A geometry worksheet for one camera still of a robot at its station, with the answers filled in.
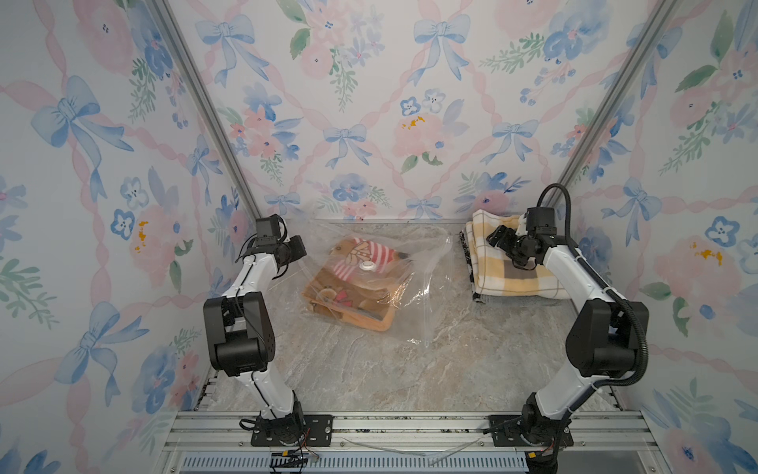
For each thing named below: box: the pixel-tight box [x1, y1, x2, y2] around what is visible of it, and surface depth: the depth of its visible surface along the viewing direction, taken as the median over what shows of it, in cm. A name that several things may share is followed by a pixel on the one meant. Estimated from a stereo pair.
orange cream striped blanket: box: [459, 209, 570, 303], surface depth 87 cm
